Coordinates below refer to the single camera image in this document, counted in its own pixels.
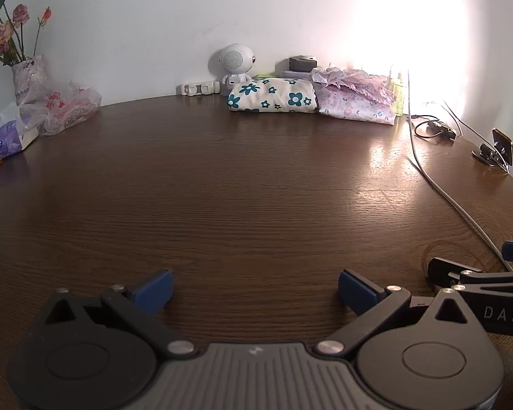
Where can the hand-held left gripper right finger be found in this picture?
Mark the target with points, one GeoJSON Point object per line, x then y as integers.
{"type": "Point", "coordinates": [359, 291]}

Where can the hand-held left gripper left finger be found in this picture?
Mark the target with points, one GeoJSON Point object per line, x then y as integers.
{"type": "Point", "coordinates": [155, 290]}

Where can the cream teal-flowered garment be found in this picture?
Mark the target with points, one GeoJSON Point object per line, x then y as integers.
{"type": "Point", "coordinates": [273, 96]}

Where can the black clip phone holder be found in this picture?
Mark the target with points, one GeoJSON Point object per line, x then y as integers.
{"type": "Point", "coordinates": [501, 147]}

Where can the pale pink floral garment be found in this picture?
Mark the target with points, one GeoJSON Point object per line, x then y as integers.
{"type": "Point", "coordinates": [355, 111]}

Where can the red-printed plastic bag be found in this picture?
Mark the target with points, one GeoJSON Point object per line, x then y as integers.
{"type": "Point", "coordinates": [68, 106]}

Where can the purple tissue pack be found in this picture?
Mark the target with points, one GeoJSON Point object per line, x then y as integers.
{"type": "Point", "coordinates": [6, 143]}

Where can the white plastic bag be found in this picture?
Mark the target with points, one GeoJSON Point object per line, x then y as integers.
{"type": "Point", "coordinates": [10, 113]}

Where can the small green box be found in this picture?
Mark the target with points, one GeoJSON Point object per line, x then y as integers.
{"type": "Point", "coordinates": [263, 76]}

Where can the white robot-shaped speaker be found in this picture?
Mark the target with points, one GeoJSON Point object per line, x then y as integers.
{"type": "Point", "coordinates": [236, 62]}

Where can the clear textured flower vase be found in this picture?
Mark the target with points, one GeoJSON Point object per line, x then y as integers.
{"type": "Point", "coordinates": [29, 77]}

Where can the pink artificial flower bouquet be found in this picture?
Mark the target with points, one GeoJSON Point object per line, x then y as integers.
{"type": "Point", "coordinates": [19, 13]}

